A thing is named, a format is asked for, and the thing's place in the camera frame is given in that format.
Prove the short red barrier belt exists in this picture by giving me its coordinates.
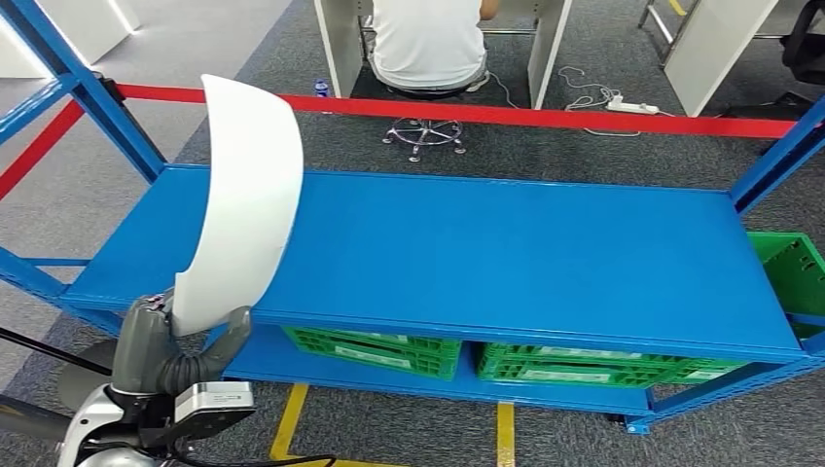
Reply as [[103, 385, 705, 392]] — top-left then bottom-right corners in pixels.
[[0, 99, 87, 201]]

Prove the black stanchion post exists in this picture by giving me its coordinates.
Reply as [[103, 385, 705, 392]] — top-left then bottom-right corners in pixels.
[[0, 327, 121, 413]]

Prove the white power strip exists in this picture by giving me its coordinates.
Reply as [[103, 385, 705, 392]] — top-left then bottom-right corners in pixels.
[[605, 94, 662, 116]]

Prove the open green plastic crate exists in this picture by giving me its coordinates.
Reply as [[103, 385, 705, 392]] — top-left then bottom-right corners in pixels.
[[747, 232, 825, 340]]

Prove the black office chair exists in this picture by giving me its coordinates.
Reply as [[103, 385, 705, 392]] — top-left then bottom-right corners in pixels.
[[718, 0, 825, 121]]

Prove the black stool chrome base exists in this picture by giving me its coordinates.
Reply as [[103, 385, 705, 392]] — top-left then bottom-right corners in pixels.
[[381, 87, 469, 163]]

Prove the blue metal shelf rack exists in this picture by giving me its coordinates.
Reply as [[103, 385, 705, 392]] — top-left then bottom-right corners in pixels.
[[0, 0, 825, 436]]

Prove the person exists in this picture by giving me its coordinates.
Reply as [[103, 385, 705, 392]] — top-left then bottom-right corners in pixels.
[[370, 0, 503, 94]]

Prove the white looped cable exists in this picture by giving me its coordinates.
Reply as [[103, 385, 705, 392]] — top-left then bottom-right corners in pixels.
[[556, 66, 678, 138]]

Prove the thin white cable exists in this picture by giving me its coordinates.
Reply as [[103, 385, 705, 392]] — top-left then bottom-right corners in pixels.
[[486, 70, 520, 110]]

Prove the white desk metal frame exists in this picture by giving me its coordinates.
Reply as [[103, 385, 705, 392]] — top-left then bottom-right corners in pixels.
[[637, 0, 781, 119]]

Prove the long red barrier belt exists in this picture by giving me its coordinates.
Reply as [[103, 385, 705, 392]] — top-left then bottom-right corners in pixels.
[[116, 82, 797, 140]]

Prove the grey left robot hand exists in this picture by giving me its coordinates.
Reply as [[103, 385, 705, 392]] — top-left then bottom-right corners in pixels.
[[112, 290, 254, 396]]

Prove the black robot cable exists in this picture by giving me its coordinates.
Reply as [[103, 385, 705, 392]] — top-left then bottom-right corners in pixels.
[[144, 438, 338, 467]]

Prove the white curved plastic part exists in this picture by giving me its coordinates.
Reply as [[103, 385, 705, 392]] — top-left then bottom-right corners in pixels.
[[170, 74, 305, 338]]

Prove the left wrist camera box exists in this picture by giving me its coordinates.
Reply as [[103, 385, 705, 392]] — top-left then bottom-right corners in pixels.
[[138, 381, 257, 449]]

